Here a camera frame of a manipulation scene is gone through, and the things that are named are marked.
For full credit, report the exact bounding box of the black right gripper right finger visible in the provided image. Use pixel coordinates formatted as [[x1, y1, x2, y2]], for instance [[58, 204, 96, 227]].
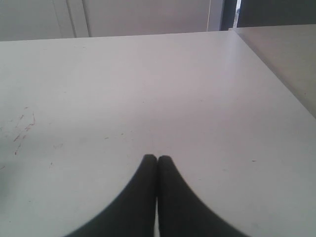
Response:
[[157, 156, 245, 237]]

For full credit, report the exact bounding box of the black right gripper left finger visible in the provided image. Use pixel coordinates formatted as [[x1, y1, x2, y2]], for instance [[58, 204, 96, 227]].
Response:
[[68, 154, 158, 237]]

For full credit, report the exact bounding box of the beige side table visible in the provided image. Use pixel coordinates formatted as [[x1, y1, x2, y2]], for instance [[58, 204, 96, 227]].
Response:
[[233, 24, 316, 116]]

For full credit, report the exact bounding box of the white cabinet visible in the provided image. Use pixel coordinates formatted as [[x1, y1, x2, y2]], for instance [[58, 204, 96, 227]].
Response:
[[0, 0, 224, 41]]

